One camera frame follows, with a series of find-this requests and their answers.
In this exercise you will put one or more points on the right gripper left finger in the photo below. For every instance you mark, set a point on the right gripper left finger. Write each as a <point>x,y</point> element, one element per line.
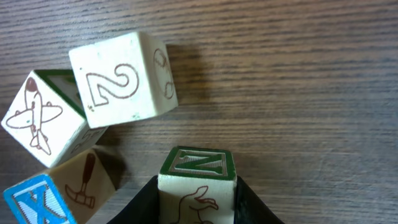
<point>143,208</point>

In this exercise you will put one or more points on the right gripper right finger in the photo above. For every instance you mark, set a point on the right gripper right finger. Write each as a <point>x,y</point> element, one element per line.
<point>249,208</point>

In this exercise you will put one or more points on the plain animal wooden block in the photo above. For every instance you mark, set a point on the plain animal wooden block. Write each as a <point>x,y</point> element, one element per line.
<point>197,185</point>

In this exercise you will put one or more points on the blue X wooden block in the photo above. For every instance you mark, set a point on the blue X wooden block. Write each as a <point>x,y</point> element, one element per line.
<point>69,193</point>

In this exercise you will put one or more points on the number 2 wooden block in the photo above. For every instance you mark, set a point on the number 2 wooden block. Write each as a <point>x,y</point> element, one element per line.
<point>124,79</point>

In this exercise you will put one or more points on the green edged picture block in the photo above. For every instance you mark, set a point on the green edged picture block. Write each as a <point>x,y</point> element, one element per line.
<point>47,117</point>

